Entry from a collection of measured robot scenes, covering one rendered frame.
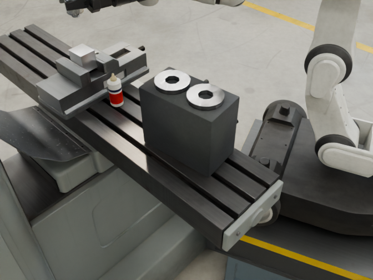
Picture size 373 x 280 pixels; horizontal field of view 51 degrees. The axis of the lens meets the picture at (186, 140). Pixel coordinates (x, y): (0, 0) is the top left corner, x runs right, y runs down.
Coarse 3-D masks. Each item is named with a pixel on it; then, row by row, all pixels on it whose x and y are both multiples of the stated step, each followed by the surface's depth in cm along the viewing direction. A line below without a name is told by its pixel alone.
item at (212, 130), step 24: (168, 72) 99; (144, 96) 97; (168, 96) 94; (192, 96) 92; (216, 96) 92; (144, 120) 103; (168, 120) 97; (192, 120) 91; (216, 120) 89; (168, 144) 103; (192, 144) 96; (216, 144) 95; (192, 168) 102; (216, 168) 102
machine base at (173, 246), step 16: (176, 224) 177; (160, 240) 172; (176, 240) 172; (192, 240) 176; (128, 256) 166; (144, 256) 166; (160, 256) 166; (176, 256) 171; (192, 256) 181; (112, 272) 161; (128, 272) 160; (144, 272) 161; (160, 272) 166; (176, 272) 176
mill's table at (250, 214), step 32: (32, 32) 156; (0, 64) 144; (32, 64) 138; (32, 96) 136; (128, 96) 127; (96, 128) 114; (128, 128) 114; (128, 160) 106; (160, 160) 106; (160, 192) 102; (192, 192) 97; (224, 192) 97; (256, 192) 97; (192, 224) 98; (224, 224) 90
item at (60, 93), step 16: (112, 48) 133; (128, 48) 133; (64, 64) 118; (128, 64) 127; (144, 64) 133; (48, 80) 120; (64, 80) 120; (80, 80) 115; (96, 80) 120; (128, 80) 129; (48, 96) 116; (64, 96) 114; (80, 96) 118; (96, 96) 122; (64, 112) 116
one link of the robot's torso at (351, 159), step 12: (360, 120) 147; (360, 132) 150; (372, 132) 141; (324, 144) 141; (336, 144) 138; (372, 144) 138; (324, 156) 141; (336, 156) 139; (348, 156) 137; (360, 156) 136; (372, 156) 134; (336, 168) 144; (348, 168) 141; (360, 168) 139; (372, 168) 136
